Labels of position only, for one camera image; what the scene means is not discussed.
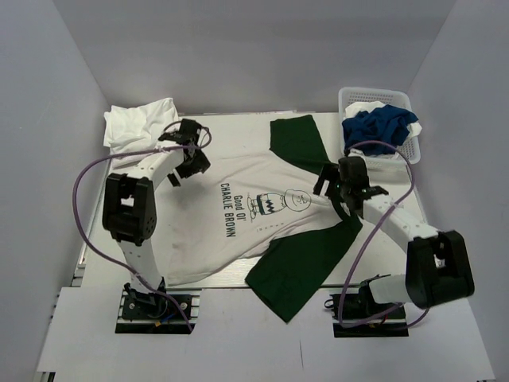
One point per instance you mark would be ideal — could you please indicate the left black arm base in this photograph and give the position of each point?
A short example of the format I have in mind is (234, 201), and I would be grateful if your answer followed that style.
(167, 320)

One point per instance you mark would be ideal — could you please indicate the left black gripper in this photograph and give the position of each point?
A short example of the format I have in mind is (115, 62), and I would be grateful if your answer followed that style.
(200, 164)

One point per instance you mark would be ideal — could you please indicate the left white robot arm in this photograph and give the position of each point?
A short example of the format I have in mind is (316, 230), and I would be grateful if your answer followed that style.
(129, 209)

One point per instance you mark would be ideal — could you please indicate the blue t-shirt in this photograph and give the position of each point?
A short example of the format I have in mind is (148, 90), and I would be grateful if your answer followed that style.
(378, 127)

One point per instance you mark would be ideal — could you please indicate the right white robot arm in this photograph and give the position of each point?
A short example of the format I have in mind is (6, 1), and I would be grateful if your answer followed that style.
(437, 265)

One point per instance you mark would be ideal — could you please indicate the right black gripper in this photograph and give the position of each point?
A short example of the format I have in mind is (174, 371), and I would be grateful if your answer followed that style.
(328, 172)

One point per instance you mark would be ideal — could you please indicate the white and green raglan t-shirt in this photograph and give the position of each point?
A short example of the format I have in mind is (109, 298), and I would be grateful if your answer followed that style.
(261, 206)

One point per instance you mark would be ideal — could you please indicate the folded white t-shirt stack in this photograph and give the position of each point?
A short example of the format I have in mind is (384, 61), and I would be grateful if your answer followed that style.
(136, 129)

